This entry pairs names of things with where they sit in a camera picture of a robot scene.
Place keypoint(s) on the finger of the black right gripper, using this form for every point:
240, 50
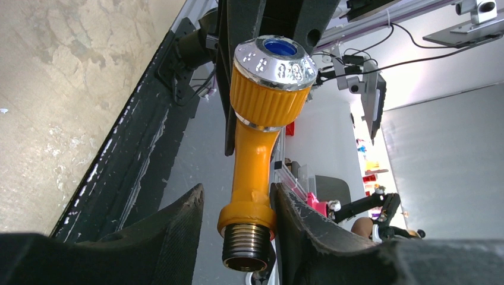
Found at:
311, 18
238, 21

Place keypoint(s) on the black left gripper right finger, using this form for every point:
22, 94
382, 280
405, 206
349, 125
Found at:
311, 249

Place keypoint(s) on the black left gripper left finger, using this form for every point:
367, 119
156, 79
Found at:
160, 249

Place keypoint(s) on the orange water faucet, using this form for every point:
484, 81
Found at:
271, 79

